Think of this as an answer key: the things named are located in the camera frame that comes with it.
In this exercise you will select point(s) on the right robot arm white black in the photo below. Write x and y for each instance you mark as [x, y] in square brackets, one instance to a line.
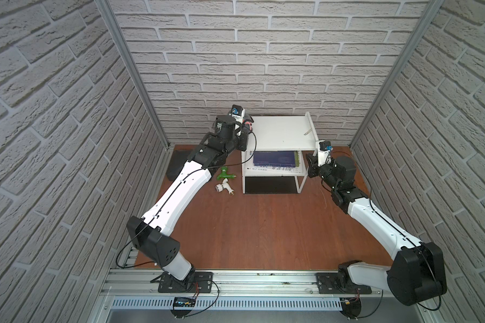
[417, 273]

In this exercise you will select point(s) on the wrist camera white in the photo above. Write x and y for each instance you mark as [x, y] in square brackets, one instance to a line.
[324, 149]
[238, 113]

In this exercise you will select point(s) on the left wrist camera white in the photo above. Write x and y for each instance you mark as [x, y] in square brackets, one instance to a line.
[238, 113]

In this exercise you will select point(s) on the green spine book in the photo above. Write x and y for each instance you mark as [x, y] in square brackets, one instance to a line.
[297, 159]

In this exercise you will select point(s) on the white pipe fitting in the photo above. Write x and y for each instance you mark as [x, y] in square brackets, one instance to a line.
[225, 186]

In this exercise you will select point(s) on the green pipe fitting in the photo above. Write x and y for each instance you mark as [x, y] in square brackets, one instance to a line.
[224, 174]

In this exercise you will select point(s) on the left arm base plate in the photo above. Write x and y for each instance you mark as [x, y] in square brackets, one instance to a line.
[199, 282]

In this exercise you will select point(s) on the white two-tier bookshelf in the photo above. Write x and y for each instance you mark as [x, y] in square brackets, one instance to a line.
[278, 133]

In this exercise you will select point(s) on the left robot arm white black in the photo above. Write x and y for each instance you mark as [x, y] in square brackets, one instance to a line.
[151, 233]

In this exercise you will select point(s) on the black plastic case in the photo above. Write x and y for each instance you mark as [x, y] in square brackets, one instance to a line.
[178, 159]

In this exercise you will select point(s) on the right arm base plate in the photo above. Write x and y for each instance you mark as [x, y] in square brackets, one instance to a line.
[339, 283]

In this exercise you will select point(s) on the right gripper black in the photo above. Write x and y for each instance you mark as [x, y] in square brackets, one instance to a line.
[313, 166]

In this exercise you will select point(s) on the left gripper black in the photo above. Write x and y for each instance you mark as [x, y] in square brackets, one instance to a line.
[244, 132]

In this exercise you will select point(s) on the aluminium front rail frame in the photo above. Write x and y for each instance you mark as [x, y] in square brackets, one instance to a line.
[142, 295]

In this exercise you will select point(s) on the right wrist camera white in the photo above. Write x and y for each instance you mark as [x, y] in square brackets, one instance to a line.
[324, 149]

